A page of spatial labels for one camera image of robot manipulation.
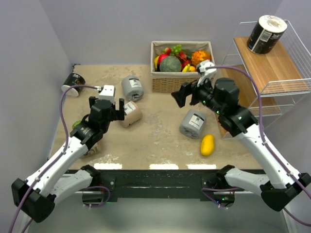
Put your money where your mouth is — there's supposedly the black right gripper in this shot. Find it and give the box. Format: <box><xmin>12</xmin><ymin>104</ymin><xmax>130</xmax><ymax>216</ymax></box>
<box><xmin>172</xmin><ymin>73</ymin><xmax>225</xmax><ymax>115</ymax></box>

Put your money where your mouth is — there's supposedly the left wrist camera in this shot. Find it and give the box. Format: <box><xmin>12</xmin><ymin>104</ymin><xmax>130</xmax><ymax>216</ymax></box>
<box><xmin>99</xmin><ymin>85</ymin><xmax>116</xmax><ymax>103</ymax></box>

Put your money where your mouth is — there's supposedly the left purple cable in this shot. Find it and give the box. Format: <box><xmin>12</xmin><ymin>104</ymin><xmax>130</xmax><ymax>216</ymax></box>
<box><xmin>8</xmin><ymin>84</ymin><xmax>100</xmax><ymax>233</ymax></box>

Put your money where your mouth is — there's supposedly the brown paper towel roll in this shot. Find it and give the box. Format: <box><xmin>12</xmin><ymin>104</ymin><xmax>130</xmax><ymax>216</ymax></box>
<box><xmin>119</xmin><ymin>101</ymin><xmax>142</xmax><ymax>128</ymax></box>

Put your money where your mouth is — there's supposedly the woven wicker fruit basket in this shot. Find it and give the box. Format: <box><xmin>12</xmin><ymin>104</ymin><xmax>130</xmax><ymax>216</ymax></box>
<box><xmin>151</xmin><ymin>41</ymin><xmax>214</xmax><ymax>93</ymax></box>

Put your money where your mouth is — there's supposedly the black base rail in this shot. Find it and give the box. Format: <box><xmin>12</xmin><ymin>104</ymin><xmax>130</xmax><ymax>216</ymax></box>
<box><xmin>65</xmin><ymin>168</ymin><xmax>268</xmax><ymax>203</ymax></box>

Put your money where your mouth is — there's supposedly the red apple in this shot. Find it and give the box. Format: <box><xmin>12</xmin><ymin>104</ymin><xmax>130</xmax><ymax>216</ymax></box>
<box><xmin>157</xmin><ymin>54</ymin><xmax>168</xmax><ymax>65</ymax></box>

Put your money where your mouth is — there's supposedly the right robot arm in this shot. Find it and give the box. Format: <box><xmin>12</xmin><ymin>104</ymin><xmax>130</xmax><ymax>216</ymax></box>
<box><xmin>171</xmin><ymin>78</ymin><xmax>311</xmax><ymax>212</ymax></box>

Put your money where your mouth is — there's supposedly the black paper towel roll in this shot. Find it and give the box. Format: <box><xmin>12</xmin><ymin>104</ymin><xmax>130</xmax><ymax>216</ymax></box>
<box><xmin>247</xmin><ymin>15</ymin><xmax>288</xmax><ymax>54</ymax></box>
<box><xmin>61</xmin><ymin>72</ymin><xmax>86</xmax><ymax>97</ymax></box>

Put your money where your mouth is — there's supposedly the white wire wooden shelf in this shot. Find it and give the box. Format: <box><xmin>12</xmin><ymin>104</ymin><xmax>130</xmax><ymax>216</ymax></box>
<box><xmin>215</xmin><ymin>21</ymin><xmax>311</xmax><ymax>129</ymax></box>

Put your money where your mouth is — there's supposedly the yellow mango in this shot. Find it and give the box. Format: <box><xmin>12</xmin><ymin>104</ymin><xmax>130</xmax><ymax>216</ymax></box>
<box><xmin>200</xmin><ymin>134</ymin><xmax>215</xmax><ymax>156</ymax></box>

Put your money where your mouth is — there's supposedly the brown paper towel roll cartoon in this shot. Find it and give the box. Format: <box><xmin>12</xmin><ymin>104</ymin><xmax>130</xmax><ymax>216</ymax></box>
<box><xmin>81</xmin><ymin>142</ymin><xmax>101</xmax><ymax>158</ymax></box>

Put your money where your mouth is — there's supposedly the grey paper towel roll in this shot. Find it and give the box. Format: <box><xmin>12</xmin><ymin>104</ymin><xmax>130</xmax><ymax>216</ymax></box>
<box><xmin>121</xmin><ymin>75</ymin><xmax>144</xmax><ymax>102</ymax></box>
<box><xmin>179</xmin><ymin>110</ymin><xmax>207</xmax><ymax>139</ymax></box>

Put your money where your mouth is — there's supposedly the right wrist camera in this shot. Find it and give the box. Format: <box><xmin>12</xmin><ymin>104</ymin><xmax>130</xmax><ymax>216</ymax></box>
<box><xmin>196</xmin><ymin>60</ymin><xmax>217</xmax><ymax>87</ymax></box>

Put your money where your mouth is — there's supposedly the yellow banana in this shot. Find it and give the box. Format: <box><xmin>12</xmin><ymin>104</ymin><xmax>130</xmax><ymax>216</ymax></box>
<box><xmin>182</xmin><ymin>64</ymin><xmax>196</xmax><ymax>72</ymax></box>

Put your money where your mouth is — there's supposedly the green guava fruit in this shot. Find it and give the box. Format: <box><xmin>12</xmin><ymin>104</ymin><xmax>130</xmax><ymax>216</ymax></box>
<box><xmin>72</xmin><ymin>120</ymin><xmax>81</xmax><ymax>129</ymax></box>

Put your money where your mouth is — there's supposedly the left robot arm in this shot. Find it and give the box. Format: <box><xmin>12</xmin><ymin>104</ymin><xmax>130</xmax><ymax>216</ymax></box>
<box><xmin>11</xmin><ymin>97</ymin><xmax>125</xmax><ymax>223</ymax></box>

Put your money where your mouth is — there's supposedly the green melon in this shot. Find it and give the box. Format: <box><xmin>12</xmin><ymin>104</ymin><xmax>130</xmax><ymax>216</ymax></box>
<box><xmin>159</xmin><ymin>56</ymin><xmax>182</xmax><ymax>72</ymax></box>

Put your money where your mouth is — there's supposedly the green grapes bunch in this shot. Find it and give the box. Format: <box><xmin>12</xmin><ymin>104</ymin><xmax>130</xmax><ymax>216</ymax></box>
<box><xmin>171</xmin><ymin>44</ymin><xmax>182</xmax><ymax>55</ymax></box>

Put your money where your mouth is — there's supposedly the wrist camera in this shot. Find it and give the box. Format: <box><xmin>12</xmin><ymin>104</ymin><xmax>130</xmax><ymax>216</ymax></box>
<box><xmin>196</xmin><ymin>60</ymin><xmax>217</xmax><ymax>87</ymax></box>
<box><xmin>99</xmin><ymin>85</ymin><xmax>116</xmax><ymax>103</ymax></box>

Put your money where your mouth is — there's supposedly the orange pumpkin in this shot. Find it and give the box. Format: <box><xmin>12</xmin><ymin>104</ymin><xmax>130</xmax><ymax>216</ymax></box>
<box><xmin>191</xmin><ymin>50</ymin><xmax>212</xmax><ymax>67</ymax></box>

